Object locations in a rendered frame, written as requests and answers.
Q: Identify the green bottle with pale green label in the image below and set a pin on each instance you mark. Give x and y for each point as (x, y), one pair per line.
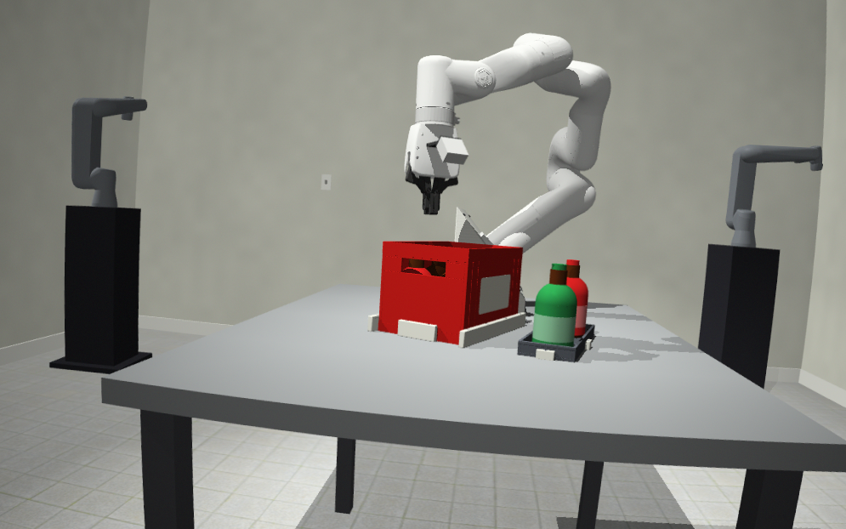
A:
(555, 310)

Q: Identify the brown bottle with cream cap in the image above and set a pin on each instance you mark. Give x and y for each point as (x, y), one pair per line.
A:
(437, 268)

